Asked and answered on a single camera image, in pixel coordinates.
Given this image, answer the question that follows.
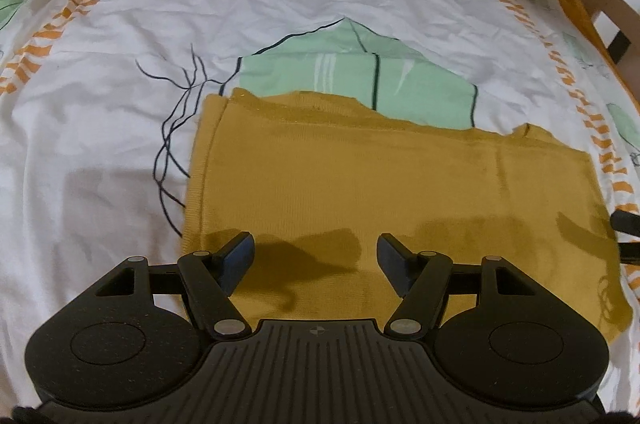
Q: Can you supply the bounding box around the white leaf-print bed sheet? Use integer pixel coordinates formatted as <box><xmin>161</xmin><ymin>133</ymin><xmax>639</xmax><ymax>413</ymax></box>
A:
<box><xmin>0</xmin><ymin>0</ymin><xmax>640</xmax><ymax>410</ymax></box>

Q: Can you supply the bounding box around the mustard yellow knit sweater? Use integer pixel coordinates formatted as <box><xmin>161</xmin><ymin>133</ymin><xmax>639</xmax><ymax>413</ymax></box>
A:
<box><xmin>180</xmin><ymin>86</ymin><xmax>635</xmax><ymax>346</ymax></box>

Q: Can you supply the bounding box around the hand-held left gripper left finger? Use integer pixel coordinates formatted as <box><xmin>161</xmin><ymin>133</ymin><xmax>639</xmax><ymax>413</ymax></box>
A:
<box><xmin>85</xmin><ymin>231</ymin><xmax>256</xmax><ymax>339</ymax></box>

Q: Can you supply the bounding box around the orange under sheet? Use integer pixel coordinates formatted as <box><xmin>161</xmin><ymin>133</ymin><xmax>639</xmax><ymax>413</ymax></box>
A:
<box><xmin>552</xmin><ymin>0</ymin><xmax>603</xmax><ymax>32</ymax></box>

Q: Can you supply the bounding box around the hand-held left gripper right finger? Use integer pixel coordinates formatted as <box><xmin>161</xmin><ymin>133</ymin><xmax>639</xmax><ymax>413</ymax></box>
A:
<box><xmin>376</xmin><ymin>233</ymin><xmax>551</xmax><ymax>339</ymax></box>

